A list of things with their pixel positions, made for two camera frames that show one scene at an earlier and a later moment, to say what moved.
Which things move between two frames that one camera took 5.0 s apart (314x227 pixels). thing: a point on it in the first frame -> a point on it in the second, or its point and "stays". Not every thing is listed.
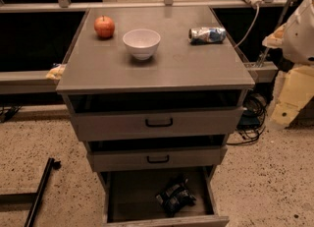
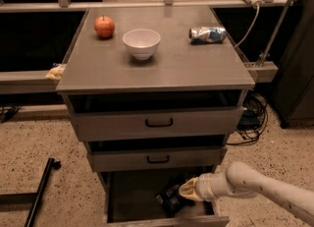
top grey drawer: (157, 115) stays
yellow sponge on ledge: (56, 73) stays
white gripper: (300, 42) -> (203, 188)
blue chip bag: (176, 198) stays
